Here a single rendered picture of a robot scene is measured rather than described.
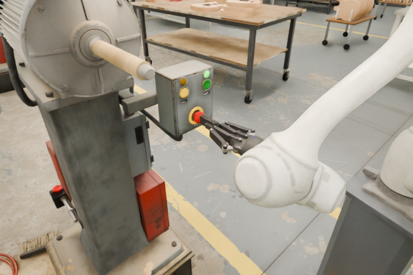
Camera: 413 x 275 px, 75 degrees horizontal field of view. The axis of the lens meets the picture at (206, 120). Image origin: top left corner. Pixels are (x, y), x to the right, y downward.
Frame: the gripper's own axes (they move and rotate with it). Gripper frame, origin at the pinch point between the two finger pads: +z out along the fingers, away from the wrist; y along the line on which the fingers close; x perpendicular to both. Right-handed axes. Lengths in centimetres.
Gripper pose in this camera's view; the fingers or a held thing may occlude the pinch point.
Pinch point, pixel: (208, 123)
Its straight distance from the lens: 83.3
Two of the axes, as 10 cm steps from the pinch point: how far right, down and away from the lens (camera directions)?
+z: -6.7, -3.9, 6.4
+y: 7.5, -3.4, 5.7
